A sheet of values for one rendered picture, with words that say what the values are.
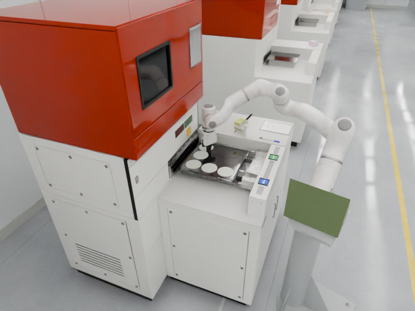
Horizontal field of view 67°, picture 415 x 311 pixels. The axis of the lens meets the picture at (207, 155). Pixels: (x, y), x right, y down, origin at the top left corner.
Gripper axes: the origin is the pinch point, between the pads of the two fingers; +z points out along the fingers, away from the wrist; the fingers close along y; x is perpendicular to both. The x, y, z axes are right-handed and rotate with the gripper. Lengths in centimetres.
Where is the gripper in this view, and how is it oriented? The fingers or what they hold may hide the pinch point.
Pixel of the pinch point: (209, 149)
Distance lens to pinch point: 210.5
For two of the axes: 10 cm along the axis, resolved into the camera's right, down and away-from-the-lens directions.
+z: 0.1, 8.3, 5.6
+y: 8.1, -3.3, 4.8
